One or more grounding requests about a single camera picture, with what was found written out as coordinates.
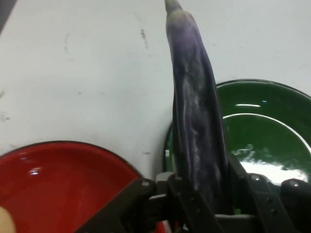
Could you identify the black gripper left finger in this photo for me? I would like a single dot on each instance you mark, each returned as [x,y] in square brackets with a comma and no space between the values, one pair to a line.
[136,208]

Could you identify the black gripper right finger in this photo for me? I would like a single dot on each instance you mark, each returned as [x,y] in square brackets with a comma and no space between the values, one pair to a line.
[279,208]

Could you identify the long purple eggplant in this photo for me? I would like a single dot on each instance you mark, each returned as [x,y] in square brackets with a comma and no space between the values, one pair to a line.
[194,109]

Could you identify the green enamel plate with lettering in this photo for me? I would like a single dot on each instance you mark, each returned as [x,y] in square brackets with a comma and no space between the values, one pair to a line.
[267,136]

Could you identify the red enamel plate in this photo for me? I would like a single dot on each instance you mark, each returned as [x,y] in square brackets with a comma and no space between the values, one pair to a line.
[60,189]

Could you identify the pale cream toy potato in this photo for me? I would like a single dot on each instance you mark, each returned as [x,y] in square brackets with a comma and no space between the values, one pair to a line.
[5,221]

